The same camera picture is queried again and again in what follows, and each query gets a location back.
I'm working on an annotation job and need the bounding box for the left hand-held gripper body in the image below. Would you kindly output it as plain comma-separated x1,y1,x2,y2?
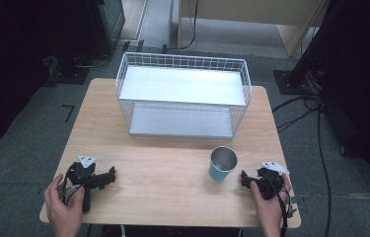
62,154,109,213

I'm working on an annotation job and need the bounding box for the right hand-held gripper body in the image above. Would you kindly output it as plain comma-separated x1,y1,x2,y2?
253,161,293,201

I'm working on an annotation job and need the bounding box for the person's right hand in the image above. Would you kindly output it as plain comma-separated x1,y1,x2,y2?
250,174,293,237

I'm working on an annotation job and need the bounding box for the person's left hand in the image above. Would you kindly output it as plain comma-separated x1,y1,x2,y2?
42,173,86,237

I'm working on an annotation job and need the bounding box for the teal metal cup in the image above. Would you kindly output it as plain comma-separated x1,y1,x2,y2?
208,145,239,182

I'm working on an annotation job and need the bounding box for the dark curtain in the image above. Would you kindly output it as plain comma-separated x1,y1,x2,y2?
0,0,102,156
317,0,370,196

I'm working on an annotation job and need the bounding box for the black metal stand pole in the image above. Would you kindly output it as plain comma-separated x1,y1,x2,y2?
288,0,341,85

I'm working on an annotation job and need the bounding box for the dark cabinet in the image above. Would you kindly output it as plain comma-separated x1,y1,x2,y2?
86,0,126,57

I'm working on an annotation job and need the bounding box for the light wooden furniture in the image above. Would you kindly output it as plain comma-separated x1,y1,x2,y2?
177,0,331,57

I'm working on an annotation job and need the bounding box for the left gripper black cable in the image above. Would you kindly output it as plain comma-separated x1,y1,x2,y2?
57,163,84,206

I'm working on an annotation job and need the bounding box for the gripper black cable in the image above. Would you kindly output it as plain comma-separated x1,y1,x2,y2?
57,163,84,206
264,177,298,237

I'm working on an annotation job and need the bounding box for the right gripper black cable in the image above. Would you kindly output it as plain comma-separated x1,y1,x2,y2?
264,177,298,237

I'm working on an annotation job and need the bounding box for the long black floor cable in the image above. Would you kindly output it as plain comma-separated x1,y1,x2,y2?
316,107,333,237

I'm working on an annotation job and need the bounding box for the white wire shelf rack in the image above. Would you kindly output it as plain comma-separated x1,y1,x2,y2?
114,51,254,140

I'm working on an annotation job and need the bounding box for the black stand base plate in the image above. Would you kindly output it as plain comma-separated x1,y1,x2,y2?
272,69,323,96

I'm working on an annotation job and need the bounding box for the black stand base with cables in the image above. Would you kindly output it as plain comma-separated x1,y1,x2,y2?
42,54,111,86

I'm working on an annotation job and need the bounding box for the black hanging cable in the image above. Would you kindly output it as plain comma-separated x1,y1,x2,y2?
162,0,200,53

